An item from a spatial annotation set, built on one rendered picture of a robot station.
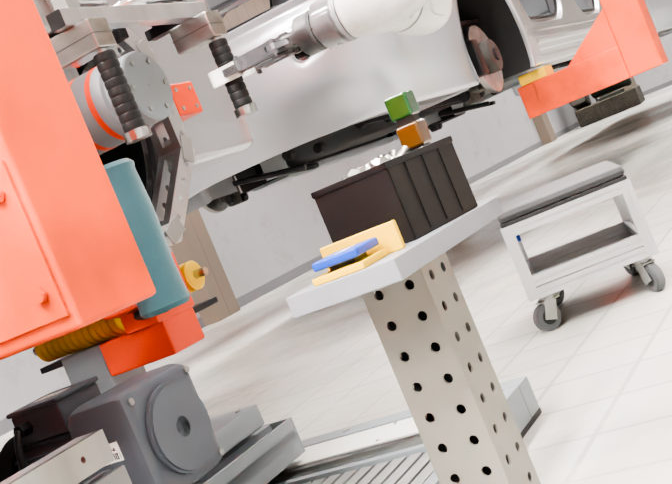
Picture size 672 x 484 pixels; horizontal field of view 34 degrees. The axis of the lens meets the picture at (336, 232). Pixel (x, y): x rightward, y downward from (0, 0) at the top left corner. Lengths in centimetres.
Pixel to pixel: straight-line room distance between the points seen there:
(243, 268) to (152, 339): 694
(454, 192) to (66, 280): 60
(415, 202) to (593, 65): 384
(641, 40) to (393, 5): 350
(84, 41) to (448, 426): 81
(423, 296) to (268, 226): 793
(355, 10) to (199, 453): 77
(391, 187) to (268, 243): 784
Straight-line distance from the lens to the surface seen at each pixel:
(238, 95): 202
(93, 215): 141
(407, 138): 174
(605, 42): 532
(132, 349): 201
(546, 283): 288
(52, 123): 142
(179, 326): 199
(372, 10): 185
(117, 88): 174
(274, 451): 217
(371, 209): 153
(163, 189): 217
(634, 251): 289
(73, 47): 178
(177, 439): 165
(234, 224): 901
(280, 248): 946
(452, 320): 153
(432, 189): 158
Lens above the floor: 55
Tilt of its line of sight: 2 degrees down
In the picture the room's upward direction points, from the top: 23 degrees counter-clockwise
